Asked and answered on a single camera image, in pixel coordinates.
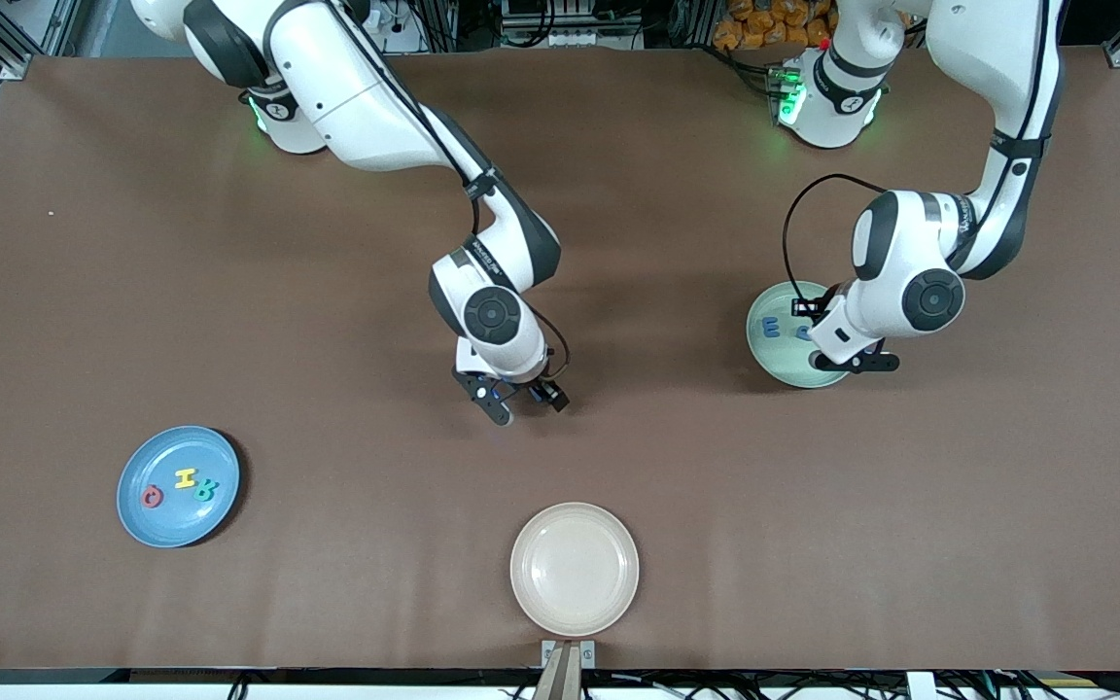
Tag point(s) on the red capital letter Q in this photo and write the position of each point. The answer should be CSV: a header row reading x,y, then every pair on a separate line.
x,y
147,499

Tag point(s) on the beige plate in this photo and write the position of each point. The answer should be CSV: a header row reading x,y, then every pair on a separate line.
x,y
575,569

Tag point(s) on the brown table cover sheet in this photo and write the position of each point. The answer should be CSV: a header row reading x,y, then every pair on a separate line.
x,y
910,544

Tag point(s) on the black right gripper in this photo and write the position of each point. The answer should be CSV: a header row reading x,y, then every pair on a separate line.
x,y
535,388

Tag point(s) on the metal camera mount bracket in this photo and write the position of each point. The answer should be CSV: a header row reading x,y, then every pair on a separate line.
x,y
568,671

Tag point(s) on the bag of orange items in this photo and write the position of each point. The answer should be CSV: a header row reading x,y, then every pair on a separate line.
x,y
764,24

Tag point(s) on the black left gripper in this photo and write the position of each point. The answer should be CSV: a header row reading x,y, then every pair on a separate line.
x,y
806,309

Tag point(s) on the teal capital letter R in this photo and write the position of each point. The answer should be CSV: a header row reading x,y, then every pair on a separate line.
x,y
204,489

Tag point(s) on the blue capital letter E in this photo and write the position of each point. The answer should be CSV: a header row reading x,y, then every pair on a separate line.
x,y
766,328

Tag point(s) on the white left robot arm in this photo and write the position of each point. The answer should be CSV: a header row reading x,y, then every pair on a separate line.
x,y
910,282

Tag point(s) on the blue plate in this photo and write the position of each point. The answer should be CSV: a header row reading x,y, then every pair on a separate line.
x,y
176,525

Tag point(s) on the green plate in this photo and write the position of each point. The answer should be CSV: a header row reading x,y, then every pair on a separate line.
x,y
784,360

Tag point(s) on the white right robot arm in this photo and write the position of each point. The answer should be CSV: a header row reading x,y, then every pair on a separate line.
x,y
366,97

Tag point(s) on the yellow capital letter H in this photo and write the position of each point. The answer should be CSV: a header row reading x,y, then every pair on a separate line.
x,y
187,477

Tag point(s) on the small white block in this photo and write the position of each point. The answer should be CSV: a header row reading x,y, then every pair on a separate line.
x,y
921,686

